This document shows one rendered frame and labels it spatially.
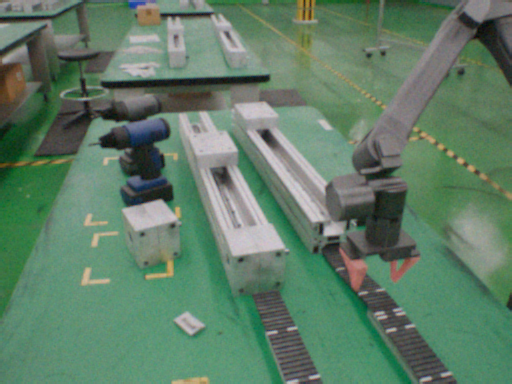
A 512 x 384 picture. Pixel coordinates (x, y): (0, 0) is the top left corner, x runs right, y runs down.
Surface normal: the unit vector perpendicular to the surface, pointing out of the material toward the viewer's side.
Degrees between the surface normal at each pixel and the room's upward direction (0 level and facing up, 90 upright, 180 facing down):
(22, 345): 0
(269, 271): 90
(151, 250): 90
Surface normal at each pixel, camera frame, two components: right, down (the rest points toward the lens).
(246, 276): 0.25, 0.43
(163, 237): 0.50, 0.39
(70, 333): 0.00, -0.89
